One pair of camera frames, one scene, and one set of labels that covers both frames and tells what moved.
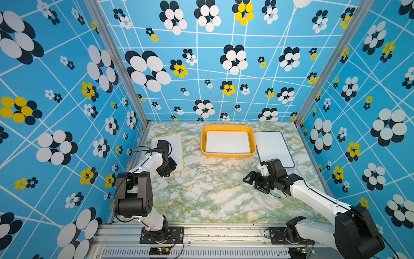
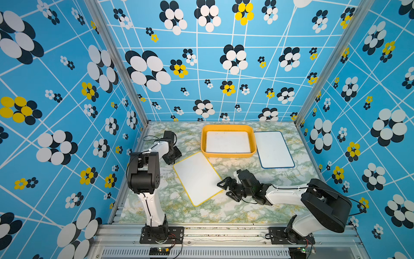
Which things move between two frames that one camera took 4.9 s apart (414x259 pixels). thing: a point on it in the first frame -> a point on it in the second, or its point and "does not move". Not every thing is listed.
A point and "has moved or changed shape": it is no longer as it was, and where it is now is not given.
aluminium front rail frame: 200,242 does not move
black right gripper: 251,174 -> 227,180
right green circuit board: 297,252 does not move
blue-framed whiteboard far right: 272,144 does not move
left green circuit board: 159,251 does not move
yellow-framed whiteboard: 227,142 does not move
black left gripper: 173,166 -> 178,155
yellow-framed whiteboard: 177,152 has moved or changed shape
